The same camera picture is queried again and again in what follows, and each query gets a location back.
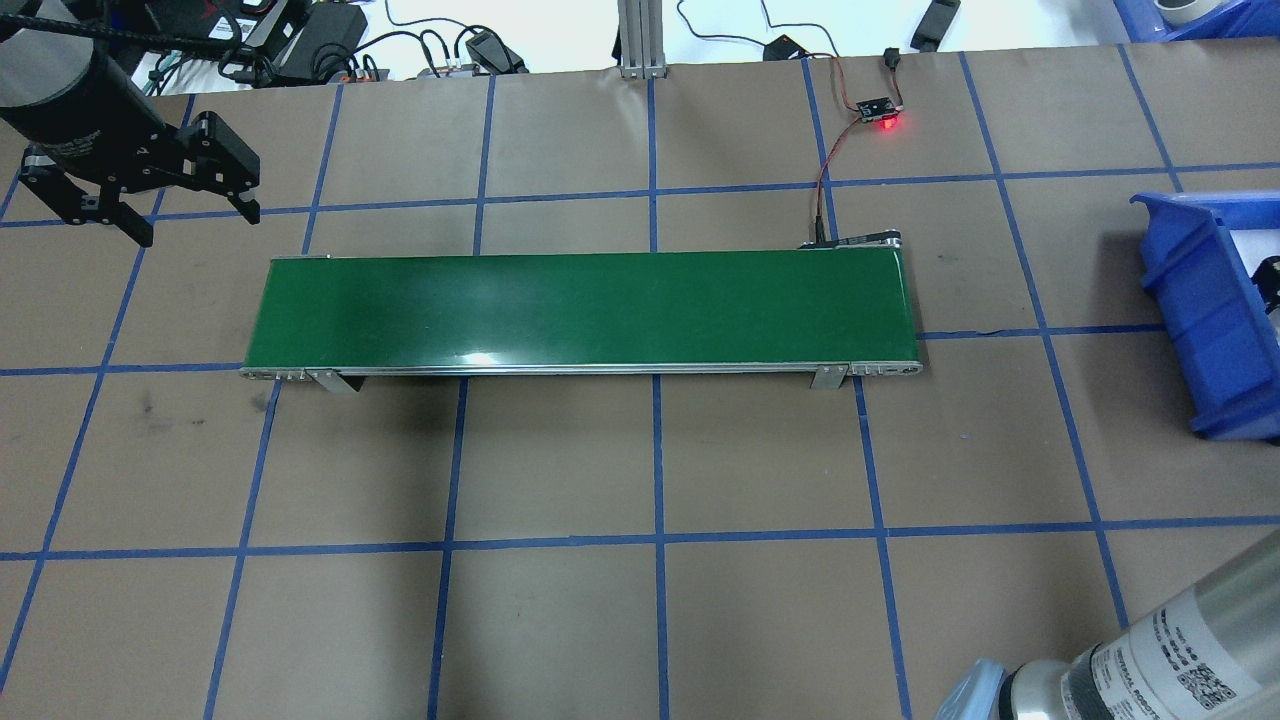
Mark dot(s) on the white tape roll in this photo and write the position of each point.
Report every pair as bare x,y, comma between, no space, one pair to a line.
1185,10

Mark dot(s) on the black computer with red logo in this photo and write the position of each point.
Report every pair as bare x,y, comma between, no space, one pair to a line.
250,25

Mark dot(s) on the large black power brick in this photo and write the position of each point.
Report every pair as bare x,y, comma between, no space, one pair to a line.
320,35

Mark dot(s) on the small blue plastic bin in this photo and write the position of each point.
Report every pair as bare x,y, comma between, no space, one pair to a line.
1250,20

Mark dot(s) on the green belt conveyor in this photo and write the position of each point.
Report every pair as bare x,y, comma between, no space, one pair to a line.
580,310

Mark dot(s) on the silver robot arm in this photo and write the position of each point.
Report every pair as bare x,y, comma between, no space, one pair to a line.
60,90
1180,640

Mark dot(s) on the aluminium profile post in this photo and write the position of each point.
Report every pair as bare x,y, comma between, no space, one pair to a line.
640,40

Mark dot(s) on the small black adapter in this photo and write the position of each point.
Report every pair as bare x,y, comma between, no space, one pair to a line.
790,48

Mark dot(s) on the small red LED board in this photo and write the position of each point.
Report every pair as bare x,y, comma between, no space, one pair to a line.
875,108

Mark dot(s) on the slim black power adapter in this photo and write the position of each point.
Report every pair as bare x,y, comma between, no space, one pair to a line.
935,22

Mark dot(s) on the large blue plastic bin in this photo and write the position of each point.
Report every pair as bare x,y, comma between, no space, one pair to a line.
1190,300

